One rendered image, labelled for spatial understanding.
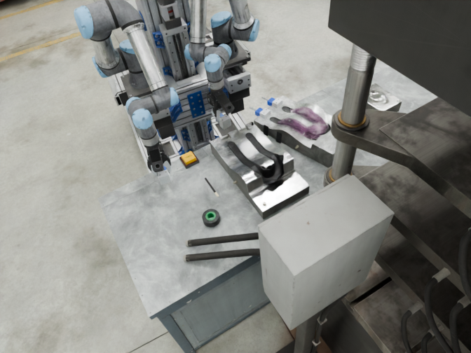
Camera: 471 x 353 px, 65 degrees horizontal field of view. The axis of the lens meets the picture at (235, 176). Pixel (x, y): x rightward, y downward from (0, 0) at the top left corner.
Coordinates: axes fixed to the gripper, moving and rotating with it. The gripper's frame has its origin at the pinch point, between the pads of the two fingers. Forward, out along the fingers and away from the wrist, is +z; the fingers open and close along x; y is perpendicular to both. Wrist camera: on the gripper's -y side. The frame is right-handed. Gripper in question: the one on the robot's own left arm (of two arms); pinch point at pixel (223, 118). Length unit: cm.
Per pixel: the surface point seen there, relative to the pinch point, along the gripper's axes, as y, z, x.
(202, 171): -9.5, 15.1, 23.6
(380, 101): -40, 10, -78
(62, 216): 91, 95, 101
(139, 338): -26, 95, 98
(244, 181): -38.2, 1.8, 17.1
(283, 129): -22.8, 5.6, -20.9
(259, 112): -2.0, 8.2, -22.3
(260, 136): -18.1, 6.5, -9.1
